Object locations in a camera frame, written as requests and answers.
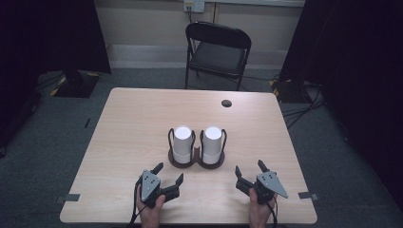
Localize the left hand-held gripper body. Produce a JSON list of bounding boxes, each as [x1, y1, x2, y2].
[[136, 170, 165, 209]]

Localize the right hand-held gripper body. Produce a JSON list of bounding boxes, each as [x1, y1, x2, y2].
[[253, 171, 289, 205]]

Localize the stack of white paper cups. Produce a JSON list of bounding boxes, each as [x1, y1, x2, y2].
[[173, 125, 193, 164], [201, 125, 222, 165]]

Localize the dark double cup holder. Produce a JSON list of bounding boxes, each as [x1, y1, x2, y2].
[[167, 127, 228, 170]]

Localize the person's right hand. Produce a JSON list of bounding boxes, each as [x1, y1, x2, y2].
[[248, 188, 278, 228]]

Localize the person's left hand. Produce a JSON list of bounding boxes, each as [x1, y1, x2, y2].
[[136, 189, 166, 228]]

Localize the grey tape strip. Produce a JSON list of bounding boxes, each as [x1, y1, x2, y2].
[[297, 191, 319, 201], [55, 193, 81, 204]]

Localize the black stand base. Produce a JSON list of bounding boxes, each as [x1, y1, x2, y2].
[[270, 79, 305, 104], [50, 69, 103, 99]]

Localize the black folding chair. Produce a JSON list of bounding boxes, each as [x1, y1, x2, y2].
[[184, 21, 252, 92]]

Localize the black curtain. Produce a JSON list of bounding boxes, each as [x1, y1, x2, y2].
[[278, 0, 403, 203], [0, 0, 112, 150]]

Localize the right hand-held gripper cable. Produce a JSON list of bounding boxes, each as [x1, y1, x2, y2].
[[265, 198, 279, 228]]

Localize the hand-held gripper cable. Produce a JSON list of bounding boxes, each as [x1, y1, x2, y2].
[[127, 177, 148, 228], [265, 198, 279, 228]]

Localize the left hand-held gripper cable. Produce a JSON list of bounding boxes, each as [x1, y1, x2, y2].
[[127, 177, 148, 228]]

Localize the black floor cables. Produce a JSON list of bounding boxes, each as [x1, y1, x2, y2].
[[281, 82, 326, 129]]

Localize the white wall outlet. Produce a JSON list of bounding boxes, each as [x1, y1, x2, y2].
[[183, 0, 206, 13]]

